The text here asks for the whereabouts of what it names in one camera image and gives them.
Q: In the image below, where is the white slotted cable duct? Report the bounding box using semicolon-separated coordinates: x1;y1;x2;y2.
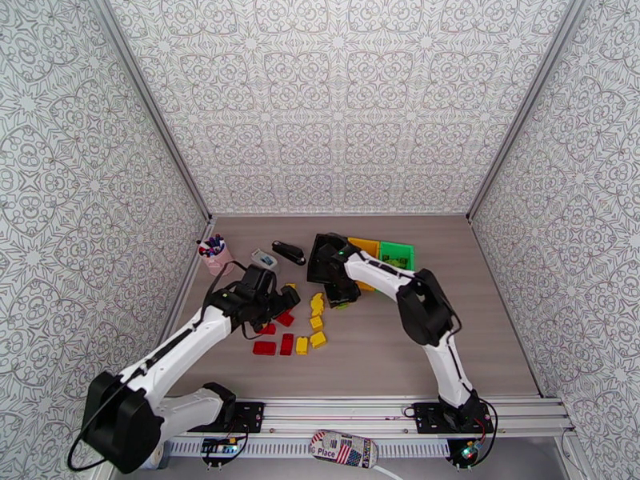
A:
165;438;451;460

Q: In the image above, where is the sticker covered pouch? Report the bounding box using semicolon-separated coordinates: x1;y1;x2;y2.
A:
308;430;379;469

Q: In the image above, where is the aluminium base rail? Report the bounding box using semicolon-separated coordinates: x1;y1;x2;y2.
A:
159;395;575;440

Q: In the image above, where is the white tape dispenser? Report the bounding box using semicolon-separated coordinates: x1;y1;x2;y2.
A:
250;248;280;272

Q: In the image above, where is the yellow plastic bin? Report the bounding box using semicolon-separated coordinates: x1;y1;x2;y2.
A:
347;236;382;293

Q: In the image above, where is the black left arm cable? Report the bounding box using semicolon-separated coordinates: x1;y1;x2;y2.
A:
66;261;257;472

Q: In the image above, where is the black stapler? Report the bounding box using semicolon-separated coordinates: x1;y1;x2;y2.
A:
271;239;307;267

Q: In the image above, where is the aluminium corner post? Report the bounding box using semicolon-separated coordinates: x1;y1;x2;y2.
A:
85;0;216;225
466;0;598;225

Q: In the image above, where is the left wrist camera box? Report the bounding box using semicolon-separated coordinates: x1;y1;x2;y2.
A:
234;265;278;296

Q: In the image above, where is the pink pen cup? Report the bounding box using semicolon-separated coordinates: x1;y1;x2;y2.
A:
196;234;235;278

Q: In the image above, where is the blue circuit board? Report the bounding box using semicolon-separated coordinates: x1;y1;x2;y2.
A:
199;437;238;457

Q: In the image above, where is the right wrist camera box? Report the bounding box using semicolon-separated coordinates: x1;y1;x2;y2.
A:
314;242;341;274

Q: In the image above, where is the black plastic bin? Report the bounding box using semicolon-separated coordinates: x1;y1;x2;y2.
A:
306;233;351;286

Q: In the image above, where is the aluminium side rail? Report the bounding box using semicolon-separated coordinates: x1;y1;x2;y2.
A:
165;218;216;340

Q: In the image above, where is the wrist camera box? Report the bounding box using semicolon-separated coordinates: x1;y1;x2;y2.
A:
234;265;278;296
314;242;341;274

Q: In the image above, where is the green plastic bin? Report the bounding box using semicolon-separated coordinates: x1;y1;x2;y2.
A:
375;241;417;294

